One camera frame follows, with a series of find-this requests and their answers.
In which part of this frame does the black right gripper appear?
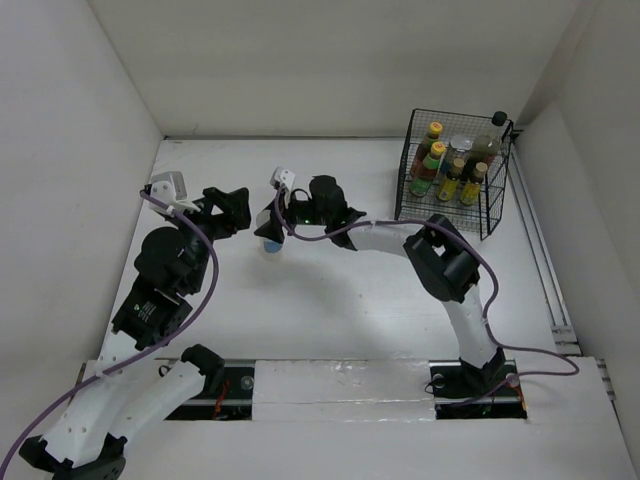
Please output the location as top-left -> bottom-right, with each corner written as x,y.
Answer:
254,189 -> 331,243

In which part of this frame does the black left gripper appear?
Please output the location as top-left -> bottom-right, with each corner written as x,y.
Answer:
167,187 -> 250,292

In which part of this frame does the white spice jar blue label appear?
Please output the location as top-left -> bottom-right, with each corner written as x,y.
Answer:
257,237 -> 284,259

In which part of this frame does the green label chili sauce bottle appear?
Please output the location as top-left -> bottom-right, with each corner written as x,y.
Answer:
409,142 -> 447,197

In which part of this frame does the small yellow label bottle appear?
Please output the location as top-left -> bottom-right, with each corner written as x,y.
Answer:
436,158 -> 465,202

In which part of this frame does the red label sauce bottle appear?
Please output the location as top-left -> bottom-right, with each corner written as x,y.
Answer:
410,121 -> 443,179

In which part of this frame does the small yellow bottle front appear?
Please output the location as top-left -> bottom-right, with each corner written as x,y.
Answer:
459,162 -> 488,206

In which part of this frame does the white spice jar silver lid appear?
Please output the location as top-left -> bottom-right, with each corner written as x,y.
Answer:
444,134 -> 473,163

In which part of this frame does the tall dark soy sauce bottle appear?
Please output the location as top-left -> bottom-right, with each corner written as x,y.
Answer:
465,111 -> 508,172

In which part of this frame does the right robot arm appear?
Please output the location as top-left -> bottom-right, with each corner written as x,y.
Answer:
254,169 -> 505,396

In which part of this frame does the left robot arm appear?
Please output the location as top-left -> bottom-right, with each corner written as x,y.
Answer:
12,182 -> 251,479

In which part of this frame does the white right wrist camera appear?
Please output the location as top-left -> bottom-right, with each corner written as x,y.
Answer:
270,167 -> 296,200

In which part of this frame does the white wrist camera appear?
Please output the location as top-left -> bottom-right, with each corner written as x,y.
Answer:
270,167 -> 296,200
143,171 -> 201,213

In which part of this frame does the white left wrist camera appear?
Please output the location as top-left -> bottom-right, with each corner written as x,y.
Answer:
143,171 -> 201,213

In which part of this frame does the black wire basket rack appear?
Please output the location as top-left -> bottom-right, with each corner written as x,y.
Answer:
394,108 -> 513,240

